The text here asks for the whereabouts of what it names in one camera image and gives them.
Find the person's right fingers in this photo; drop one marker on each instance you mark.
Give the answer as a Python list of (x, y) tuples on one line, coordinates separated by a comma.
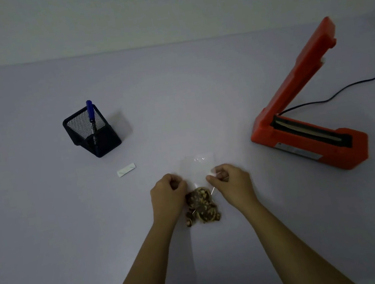
[(217, 174)]

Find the small white label sticker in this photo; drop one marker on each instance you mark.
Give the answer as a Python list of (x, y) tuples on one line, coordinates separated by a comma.
[(126, 170)]

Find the person's left hand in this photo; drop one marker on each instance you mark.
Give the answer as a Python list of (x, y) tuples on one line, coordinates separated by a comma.
[(166, 198)]

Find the person's right forearm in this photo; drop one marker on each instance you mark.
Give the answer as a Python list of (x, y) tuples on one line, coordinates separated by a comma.
[(294, 254)]

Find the black mesh pen holder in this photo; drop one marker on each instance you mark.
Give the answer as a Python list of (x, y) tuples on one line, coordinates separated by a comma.
[(92, 134)]

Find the brown dried snack pieces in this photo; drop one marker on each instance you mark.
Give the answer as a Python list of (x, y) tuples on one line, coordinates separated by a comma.
[(202, 207)]

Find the clear plastic bag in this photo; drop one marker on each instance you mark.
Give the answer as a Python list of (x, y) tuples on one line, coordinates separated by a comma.
[(202, 180)]

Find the person's left forearm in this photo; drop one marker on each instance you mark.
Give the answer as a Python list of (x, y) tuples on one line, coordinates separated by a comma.
[(138, 279)]

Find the person's left fingers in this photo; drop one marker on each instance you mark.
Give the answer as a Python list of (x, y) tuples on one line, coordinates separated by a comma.
[(178, 182)]

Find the blue pen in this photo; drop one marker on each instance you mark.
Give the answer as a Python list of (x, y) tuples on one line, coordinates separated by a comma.
[(92, 121)]

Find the orange heat sealer machine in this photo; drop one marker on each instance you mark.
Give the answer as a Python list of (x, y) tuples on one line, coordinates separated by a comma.
[(305, 111)]

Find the person's right hand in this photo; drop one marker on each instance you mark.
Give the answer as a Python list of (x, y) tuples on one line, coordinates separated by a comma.
[(235, 187)]

